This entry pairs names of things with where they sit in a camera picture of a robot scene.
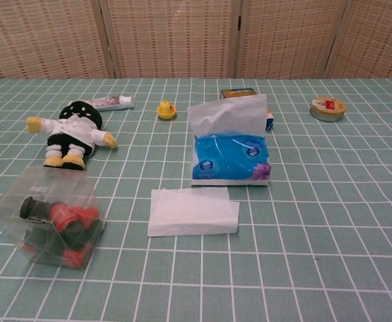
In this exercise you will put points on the toothpaste tube white cap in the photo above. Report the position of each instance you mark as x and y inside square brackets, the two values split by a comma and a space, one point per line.
[112, 102]

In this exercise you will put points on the bamboo folding screen panel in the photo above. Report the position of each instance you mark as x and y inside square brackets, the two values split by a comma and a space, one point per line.
[286, 37]
[373, 43]
[172, 37]
[41, 37]

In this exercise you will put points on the black plush doll white shirt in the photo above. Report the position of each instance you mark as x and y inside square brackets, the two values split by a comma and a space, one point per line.
[73, 129]

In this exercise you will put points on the clear plastic box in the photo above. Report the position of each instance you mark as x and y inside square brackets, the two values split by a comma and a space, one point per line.
[45, 214]

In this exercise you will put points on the black plastic cylinder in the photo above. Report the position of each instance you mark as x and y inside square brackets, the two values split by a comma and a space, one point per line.
[35, 209]

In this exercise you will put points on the blue plastic tissue pack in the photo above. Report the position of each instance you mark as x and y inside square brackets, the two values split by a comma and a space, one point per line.
[229, 157]

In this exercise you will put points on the round metal tin red label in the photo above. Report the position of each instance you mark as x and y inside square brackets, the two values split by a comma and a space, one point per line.
[327, 108]

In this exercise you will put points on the white tissue sheet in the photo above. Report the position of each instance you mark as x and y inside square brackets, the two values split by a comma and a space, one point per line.
[227, 115]
[192, 213]

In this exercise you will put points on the red plastic cylinder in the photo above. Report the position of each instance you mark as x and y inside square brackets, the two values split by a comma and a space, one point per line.
[73, 218]
[73, 256]

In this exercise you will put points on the black screen hinge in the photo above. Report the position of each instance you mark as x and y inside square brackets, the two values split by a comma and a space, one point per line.
[239, 22]

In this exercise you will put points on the green white grid tablecloth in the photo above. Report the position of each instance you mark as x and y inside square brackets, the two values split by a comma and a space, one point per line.
[282, 234]

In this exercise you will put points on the yellow rubber duck toy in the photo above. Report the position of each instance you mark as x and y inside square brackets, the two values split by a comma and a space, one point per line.
[165, 110]

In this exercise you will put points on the orange and blue carton box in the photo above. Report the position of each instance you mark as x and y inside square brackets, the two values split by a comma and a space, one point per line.
[237, 92]

